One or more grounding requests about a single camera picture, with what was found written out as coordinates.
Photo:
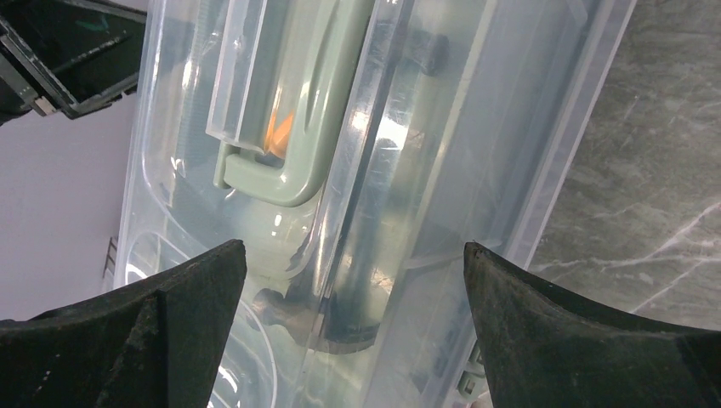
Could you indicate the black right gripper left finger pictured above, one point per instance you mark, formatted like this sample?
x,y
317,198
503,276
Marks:
x,y
157,342

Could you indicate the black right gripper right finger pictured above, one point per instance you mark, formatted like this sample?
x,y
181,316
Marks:
x,y
545,346

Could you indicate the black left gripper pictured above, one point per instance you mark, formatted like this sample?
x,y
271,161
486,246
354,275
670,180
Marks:
x,y
72,57

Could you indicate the green toolbox with clear lid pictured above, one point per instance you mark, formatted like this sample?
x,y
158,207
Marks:
x,y
418,126

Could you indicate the orange handled screwdriver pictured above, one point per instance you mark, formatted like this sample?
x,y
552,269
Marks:
x,y
277,135

